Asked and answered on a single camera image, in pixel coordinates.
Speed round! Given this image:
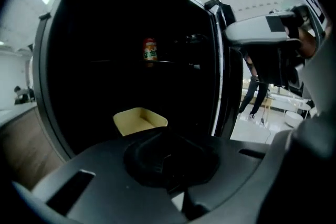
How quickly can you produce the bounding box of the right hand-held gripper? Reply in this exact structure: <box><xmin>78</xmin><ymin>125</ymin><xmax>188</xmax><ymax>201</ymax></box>
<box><xmin>222</xmin><ymin>0</ymin><xmax>331</xmax><ymax>93</ymax></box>

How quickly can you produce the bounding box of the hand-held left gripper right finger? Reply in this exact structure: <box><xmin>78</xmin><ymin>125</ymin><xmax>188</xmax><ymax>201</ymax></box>
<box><xmin>167</xmin><ymin>112</ymin><xmax>336</xmax><ymax>221</ymax></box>

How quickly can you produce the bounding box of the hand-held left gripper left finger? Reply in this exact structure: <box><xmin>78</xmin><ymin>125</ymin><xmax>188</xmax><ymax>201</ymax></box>
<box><xmin>12</xmin><ymin>131</ymin><xmax>190</xmax><ymax>224</ymax></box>

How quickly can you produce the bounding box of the yellow paper tray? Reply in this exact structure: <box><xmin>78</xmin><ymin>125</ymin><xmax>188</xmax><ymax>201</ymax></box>
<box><xmin>112</xmin><ymin>106</ymin><xmax>169</xmax><ymax>137</ymax></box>

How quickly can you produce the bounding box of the black cabinet box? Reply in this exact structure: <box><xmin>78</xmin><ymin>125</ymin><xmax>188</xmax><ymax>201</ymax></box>
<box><xmin>31</xmin><ymin>0</ymin><xmax>245</xmax><ymax>163</ymax></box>

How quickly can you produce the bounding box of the person's right hand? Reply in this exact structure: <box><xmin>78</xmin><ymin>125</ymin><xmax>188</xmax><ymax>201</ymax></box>
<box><xmin>298</xmin><ymin>26</ymin><xmax>318</xmax><ymax>59</ymax></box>

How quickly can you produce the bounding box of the white round stool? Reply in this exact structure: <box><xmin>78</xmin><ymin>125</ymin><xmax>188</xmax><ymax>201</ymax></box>
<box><xmin>285</xmin><ymin>110</ymin><xmax>305</xmax><ymax>128</ymax></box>

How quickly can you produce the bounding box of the white low table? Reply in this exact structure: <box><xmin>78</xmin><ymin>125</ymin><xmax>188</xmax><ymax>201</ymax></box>
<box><xmin>267</xmin><ymin>94</ymin><xmax>314</xmax><ymax>116</ymax></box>

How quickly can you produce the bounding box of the grey desk with wooden sides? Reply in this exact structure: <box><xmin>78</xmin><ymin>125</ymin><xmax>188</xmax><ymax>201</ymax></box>
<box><xmin>0</xmin><ymin>101</ymin><xmax>66</xmax><ymax>191</ymax></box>

